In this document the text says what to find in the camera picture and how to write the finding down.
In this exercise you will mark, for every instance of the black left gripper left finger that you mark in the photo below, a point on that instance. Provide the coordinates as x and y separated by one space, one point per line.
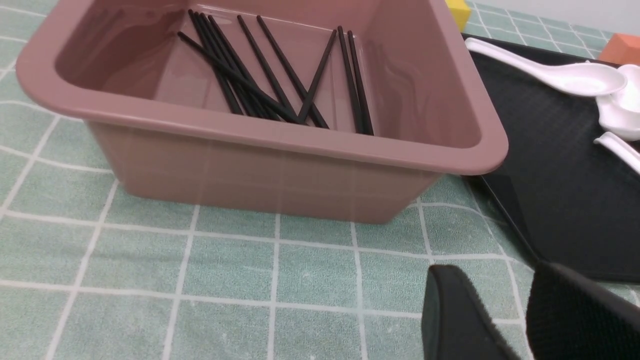
455 324

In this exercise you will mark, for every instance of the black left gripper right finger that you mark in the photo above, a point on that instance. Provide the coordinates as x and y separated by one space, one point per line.
570 317

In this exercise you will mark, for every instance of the black plastic tray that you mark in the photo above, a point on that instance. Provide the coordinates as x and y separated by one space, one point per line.
570 201

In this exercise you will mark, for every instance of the white spoon bottom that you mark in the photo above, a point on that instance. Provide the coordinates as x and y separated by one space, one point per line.
620 149

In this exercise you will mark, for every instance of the white spoon middle hidden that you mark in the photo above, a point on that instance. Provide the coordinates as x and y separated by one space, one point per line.
618 120

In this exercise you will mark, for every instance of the white spoon upright right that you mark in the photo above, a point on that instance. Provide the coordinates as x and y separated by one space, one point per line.
629 97

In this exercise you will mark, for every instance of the white spoon top left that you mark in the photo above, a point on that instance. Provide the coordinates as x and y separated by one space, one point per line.
579 79

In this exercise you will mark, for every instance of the orange cube block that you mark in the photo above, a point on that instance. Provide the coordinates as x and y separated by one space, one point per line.
621 49

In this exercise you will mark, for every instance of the pink plastic bin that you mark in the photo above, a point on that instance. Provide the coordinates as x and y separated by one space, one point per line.
155 108

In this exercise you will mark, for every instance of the yellow cube block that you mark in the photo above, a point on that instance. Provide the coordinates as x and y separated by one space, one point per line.
460 11

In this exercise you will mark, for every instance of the black chopstick diagonal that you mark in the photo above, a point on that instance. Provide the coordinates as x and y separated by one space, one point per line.
308 102

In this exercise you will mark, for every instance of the green checked tablecloth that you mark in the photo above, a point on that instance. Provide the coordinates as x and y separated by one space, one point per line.
90 272

